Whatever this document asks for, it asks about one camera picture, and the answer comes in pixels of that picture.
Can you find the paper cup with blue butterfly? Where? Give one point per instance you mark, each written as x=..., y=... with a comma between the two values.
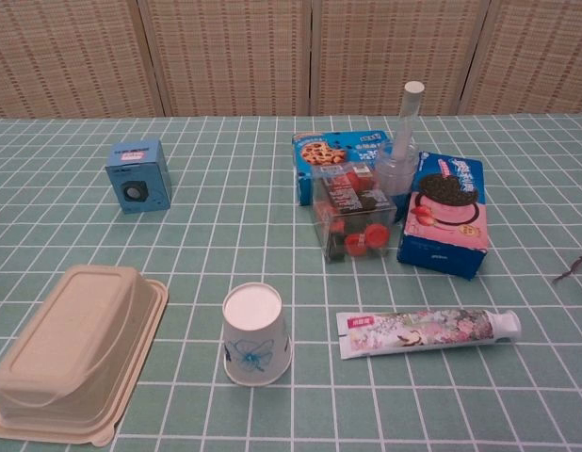
x=253, y=348

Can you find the green checked tablecloth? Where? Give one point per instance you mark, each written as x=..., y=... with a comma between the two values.
x=225, y=235

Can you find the clear plastic tube with cap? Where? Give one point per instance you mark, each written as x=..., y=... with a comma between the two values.
x=409, y=117

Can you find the beige lidded lunch container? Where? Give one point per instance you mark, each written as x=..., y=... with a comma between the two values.
x=69, y=339

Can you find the blue chocolate chip cookie box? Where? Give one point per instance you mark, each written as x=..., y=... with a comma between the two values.
x=314, y=153

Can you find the floral toothpaste tube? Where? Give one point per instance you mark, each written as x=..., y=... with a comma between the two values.
x=413, y=332

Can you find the pink and blue Oreo box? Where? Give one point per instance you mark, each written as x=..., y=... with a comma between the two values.
x=441, y=226

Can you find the woven bamboo screen panel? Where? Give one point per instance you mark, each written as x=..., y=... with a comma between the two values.
x=225, y=56
x=366, y=47
x=60, y=56
x=536, y=56

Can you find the clear box with red caps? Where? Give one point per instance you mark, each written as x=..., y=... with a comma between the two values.
x=352, y=202

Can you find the small blue speaker box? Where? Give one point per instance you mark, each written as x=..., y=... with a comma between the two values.
x=138, y=188

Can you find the clear plastic jar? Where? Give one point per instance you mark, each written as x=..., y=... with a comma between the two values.
x=390, y=181

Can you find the dark red grape bunch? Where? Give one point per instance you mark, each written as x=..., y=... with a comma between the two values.
x=573, y=268

